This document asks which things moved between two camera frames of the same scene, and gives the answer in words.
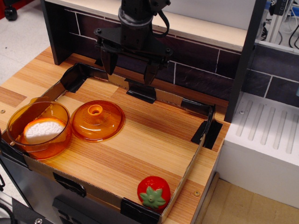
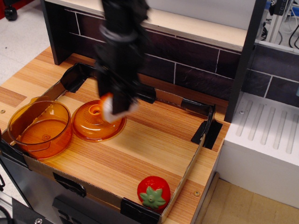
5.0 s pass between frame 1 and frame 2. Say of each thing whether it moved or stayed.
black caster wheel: stayed
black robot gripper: moved
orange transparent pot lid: stayed
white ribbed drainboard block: stayed
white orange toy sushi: moved
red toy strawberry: stayed
